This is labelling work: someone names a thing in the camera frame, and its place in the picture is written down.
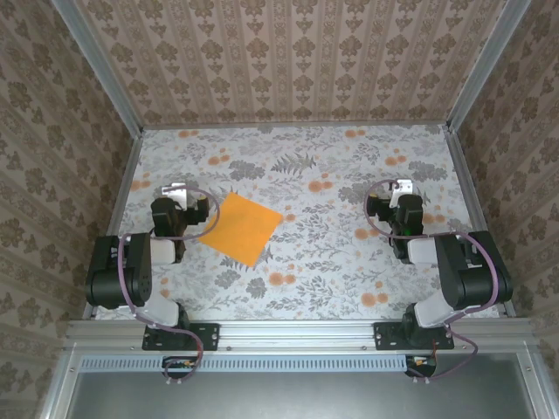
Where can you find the aluminium frame bar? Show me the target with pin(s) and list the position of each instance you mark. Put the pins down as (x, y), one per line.
(59, 384)
(533, 384)

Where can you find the orange paper sheet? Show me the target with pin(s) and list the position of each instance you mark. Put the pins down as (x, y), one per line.
(242, 229)

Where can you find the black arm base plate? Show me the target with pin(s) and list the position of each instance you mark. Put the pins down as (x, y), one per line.
(209, 336)
(384, 336)

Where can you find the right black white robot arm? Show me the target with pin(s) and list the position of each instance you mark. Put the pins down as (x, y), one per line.
(471, 279)

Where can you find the aluminium frame post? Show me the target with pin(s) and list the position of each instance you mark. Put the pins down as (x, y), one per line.
(104, 70)
(485, 65)

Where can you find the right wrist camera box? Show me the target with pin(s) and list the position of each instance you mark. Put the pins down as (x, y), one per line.
(402, 188)

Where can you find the aluminium table edge rail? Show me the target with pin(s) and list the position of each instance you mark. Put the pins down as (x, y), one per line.
(121, 196)
(305, 125)
(471, 196)

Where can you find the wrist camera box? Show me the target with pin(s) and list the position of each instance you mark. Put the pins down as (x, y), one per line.
(172, 192)
(402, 188)

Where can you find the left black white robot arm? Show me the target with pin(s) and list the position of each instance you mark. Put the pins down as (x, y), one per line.
(131, 270)

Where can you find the grey metal panel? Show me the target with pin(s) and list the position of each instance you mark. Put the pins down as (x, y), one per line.
(297, 397)

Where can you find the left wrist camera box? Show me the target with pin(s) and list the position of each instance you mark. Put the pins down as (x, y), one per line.
(172, 192)

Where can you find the wide aluminium mounting rail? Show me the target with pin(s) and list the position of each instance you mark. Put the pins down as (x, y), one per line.
(297, 334)

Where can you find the floral table cover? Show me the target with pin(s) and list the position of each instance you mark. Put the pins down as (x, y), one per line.
(305, 283)

